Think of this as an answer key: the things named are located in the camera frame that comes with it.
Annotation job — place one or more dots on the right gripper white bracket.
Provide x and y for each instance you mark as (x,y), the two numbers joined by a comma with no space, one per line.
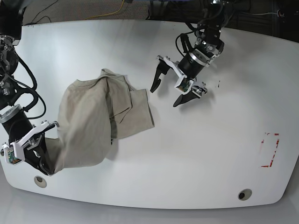
(43,163)

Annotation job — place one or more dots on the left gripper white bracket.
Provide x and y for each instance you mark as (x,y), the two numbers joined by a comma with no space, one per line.
(164,65)

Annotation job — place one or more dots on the beige t-shirt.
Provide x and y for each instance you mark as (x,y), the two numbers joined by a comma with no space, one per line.
(92,114)

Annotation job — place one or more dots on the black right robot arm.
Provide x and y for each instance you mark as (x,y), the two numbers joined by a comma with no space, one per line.
(18,85)

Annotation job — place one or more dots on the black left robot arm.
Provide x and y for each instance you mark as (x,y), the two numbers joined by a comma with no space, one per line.
(201,46)

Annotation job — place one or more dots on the red tape rectangle marking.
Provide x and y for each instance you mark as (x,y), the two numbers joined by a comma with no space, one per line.
(268,148)

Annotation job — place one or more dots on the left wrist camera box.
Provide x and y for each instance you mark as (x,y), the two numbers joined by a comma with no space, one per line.
(184,85)

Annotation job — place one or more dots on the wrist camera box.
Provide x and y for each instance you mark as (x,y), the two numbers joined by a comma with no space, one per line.
(184,85)
(8,153)

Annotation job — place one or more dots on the left table cable grommet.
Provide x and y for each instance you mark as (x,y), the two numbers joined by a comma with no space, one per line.
(40,182)

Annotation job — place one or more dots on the table cable grommet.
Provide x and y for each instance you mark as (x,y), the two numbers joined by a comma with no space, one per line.
(40,182)
(245,194)

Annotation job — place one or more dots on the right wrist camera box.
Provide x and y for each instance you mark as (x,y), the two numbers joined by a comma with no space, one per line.
(8,153)

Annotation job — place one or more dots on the right table cable grommet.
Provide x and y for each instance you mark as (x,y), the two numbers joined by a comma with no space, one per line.
(245,194)

